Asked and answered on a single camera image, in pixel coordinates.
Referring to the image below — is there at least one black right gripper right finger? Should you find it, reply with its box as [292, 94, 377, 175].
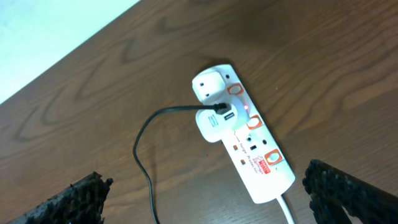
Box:
[302, 159, 397, 224]

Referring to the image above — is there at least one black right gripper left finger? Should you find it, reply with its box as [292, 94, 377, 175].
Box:
[10, 172, 113, 224]

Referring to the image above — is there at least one black USB charging cable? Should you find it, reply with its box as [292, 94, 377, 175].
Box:
[132, 103, 228, 224]

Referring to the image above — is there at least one white USB charger adapter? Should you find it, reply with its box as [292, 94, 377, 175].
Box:
[195, 96, 249, 143]

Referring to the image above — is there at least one white plug adapter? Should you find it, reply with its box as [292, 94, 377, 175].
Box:
[192, 71, 226, 103]

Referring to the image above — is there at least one white power strip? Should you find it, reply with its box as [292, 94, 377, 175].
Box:
[199, 64, 295, 204]

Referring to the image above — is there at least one white power strip cord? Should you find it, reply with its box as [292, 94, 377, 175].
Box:
[275, 195, 295, 224]

